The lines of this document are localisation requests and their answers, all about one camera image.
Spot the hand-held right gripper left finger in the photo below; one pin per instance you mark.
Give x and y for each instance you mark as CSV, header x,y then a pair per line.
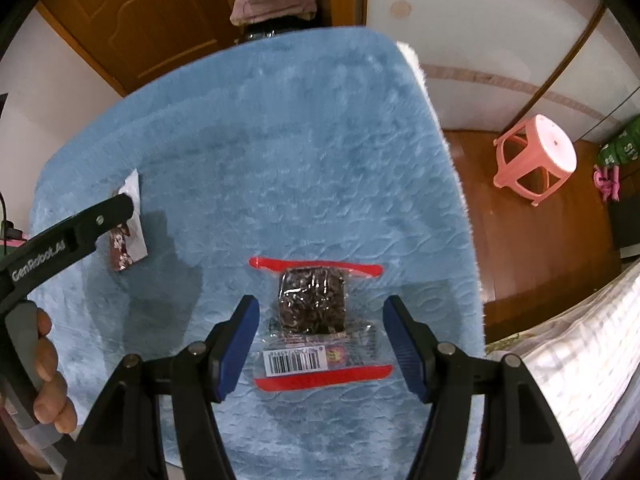
x,y
240,355

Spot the small dark and white packet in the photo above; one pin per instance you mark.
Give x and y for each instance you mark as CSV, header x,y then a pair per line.
x,y
125,255

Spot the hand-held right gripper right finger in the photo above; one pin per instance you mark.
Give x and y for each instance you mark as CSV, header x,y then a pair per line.
x,y
405,355

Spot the black plastic bag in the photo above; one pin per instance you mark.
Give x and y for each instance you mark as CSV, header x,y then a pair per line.
x,y
260,34

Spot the striped bedding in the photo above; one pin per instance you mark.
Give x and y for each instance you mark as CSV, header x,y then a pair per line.
x,y
590,360

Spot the dark snack packet red edges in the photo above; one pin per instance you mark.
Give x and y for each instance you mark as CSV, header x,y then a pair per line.
x,y
312,300

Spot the blue fluffy mat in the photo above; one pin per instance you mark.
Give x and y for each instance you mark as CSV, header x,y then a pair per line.
x,y
300,160

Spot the pink plastic stool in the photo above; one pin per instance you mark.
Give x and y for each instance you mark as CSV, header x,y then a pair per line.
x,y
545,145

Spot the folded pink clothes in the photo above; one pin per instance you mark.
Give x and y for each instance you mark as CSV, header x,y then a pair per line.
x,y
270,5

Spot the green bag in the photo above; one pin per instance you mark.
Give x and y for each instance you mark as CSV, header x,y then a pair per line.
x,y
625,147

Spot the wooden wardrobe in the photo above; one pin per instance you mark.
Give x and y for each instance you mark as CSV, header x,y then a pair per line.
x,y
125,10

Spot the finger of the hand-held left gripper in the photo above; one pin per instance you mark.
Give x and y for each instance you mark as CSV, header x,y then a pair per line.
x,y
107,217

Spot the pink toy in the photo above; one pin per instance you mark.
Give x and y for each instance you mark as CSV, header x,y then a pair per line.
x,y
607,182

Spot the person's left hand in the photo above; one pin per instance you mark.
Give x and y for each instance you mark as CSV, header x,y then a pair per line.
x,y
52,400

